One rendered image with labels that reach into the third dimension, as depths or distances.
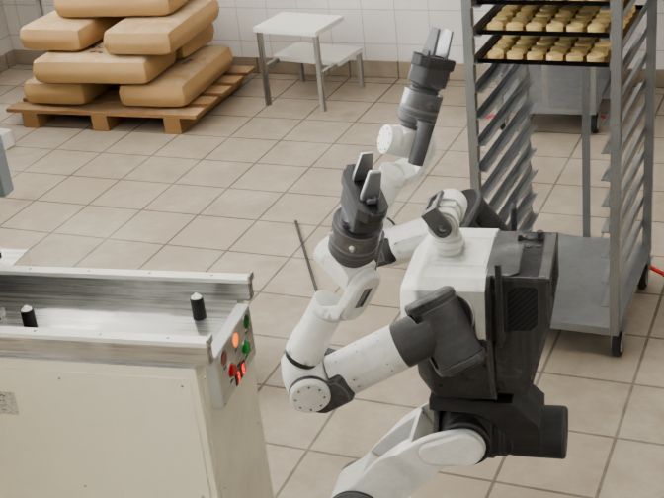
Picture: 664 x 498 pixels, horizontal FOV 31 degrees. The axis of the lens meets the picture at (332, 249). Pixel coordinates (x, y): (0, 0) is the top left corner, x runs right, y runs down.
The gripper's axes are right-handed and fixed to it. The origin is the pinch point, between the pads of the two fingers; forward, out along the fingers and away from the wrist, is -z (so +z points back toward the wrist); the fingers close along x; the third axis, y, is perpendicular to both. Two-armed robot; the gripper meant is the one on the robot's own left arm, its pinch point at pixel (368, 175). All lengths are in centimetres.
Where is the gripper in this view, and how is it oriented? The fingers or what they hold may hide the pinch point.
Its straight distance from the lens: 195.0
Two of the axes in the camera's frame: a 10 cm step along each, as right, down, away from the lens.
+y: 9.5, -1.1, 2.8
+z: -1.4, 6.8, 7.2
